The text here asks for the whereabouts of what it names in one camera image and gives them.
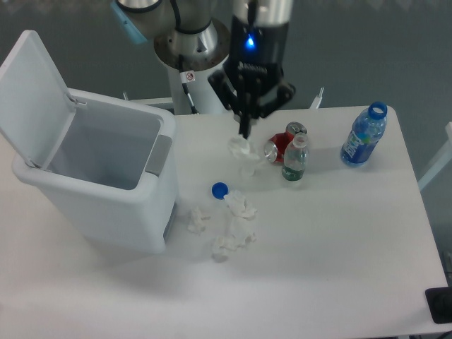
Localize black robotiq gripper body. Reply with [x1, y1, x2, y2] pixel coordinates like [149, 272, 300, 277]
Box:
[208, 16, 295, 117]

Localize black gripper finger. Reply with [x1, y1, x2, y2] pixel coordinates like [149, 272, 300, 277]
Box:
[249, 78, 262, 129]
[237, 76, 251, 138]

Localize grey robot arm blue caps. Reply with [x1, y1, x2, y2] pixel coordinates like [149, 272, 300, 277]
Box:
[111, 1, 295, 138]

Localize small white paper ball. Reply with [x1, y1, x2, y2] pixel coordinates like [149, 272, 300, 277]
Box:
[187, 207, 210, 234]

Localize white trash bin with lid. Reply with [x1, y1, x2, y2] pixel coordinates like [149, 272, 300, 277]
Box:
[1, 30, 179, 254]

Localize crushed red soda can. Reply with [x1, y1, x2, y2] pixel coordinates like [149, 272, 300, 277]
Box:
[263, 121, 307, 163]

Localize clear green label bottle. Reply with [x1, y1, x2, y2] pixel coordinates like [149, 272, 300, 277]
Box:
[282, 132, 309, 182]

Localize blue bottle cap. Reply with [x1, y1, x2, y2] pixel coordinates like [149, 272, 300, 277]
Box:
[211, 182, 229, 200]

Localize blue plastic bottle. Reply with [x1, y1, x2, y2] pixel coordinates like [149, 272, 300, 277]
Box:
[340, 101, 388, 167]

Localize black device at edge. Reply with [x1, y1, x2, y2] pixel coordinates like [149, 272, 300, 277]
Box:
[425, 287, 451, 324]

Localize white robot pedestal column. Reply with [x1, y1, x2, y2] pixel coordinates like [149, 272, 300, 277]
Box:
[167, 65, 225, 115]

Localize white frame at right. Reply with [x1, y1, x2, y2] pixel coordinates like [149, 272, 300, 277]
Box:
[417, 122, 451, 191]

